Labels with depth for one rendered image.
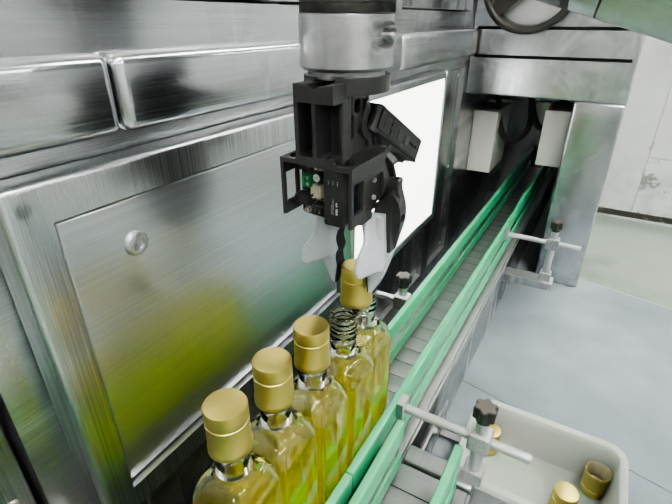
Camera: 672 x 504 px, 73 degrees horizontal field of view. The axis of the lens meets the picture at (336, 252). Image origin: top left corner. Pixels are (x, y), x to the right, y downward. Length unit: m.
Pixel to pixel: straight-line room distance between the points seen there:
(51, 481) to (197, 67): 0.38
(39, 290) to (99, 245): 0.06
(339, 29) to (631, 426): 0.89
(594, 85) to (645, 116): 2.81
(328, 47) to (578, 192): 1.05
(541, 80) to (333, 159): 0.96
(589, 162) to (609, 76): 0.20
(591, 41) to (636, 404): 0.79
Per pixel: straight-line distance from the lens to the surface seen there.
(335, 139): 0.39
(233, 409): 0.36
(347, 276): 0.47
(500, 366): 1.08
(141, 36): 0.45
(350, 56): 0.36
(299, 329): 0.43
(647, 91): 4.06
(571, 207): 1.35
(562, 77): 1.29
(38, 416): 0.47
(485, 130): 1.46
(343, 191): 0.37
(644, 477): 0.97
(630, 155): 4.13
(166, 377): 0.51
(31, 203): 0.37
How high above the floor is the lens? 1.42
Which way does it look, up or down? 27 degrees down
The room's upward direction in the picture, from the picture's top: straight up
